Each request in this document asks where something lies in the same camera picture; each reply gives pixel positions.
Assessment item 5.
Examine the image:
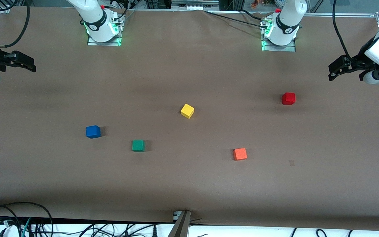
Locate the red wooden block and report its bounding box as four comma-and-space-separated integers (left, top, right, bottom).
282, 92, 296, 105

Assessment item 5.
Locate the blue wooden block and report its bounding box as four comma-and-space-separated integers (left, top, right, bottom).
86, 125, 101, 139

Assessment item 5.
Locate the orange wooden block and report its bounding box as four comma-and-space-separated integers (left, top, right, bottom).
233, 148, 248, 161

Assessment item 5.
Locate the yellow wooden block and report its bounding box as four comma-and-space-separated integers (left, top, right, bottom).
180, 103, 195, 119

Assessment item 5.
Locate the white power strip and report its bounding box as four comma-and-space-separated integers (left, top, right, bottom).
171, 0, 220, 11

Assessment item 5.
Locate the brown paper table cover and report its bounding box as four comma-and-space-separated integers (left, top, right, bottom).
0, 7, 379, 231

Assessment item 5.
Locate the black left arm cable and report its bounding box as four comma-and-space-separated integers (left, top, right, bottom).
332, 0, 355, 64

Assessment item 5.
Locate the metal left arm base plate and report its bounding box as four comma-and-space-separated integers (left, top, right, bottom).
261, 16, 297, 52

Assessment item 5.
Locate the black cable across table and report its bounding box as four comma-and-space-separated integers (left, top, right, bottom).
204, 10, 269, 29

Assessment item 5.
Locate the black looped floor cable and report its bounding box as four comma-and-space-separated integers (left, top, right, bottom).
0, 201, 54, 237

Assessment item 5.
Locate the teal cable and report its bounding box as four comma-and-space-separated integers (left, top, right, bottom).
20, 217, 33, 237

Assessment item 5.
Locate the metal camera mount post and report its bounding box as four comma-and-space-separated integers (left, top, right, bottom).
168, 211, 192, 237

